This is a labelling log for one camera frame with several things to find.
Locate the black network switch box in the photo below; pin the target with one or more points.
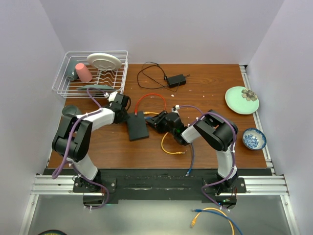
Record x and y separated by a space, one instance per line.
137 128

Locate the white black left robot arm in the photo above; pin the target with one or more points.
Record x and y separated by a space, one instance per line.
73 136

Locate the blue white patterned bowl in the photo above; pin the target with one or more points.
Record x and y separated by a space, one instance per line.
254 139

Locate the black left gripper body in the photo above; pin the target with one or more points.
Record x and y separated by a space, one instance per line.
124 117

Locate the dark green cup in rack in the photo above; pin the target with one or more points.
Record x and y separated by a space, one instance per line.
71 73

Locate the black power adapter brick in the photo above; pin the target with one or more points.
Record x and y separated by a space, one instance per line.
176 81

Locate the pink plastic cup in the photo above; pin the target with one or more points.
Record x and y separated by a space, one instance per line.
83 73

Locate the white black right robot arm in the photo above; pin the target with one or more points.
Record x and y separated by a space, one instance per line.
216 130

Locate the white wire dish rack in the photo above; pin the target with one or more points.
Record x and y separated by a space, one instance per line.
105 70

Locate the mint green flower plate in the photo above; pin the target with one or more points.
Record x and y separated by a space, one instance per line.
242 100

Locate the grey ceramic mug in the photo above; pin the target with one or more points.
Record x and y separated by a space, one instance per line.
71 109

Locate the white plate in rack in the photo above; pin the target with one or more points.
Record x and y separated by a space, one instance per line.
104 61

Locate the dark round object bottom edge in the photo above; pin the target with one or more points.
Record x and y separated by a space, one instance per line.
52 232

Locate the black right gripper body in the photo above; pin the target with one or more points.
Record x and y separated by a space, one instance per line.
163 126

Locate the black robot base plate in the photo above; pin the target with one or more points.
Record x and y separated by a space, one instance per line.
167 184

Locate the grey green plate in rack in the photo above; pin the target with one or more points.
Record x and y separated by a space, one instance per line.
100 87

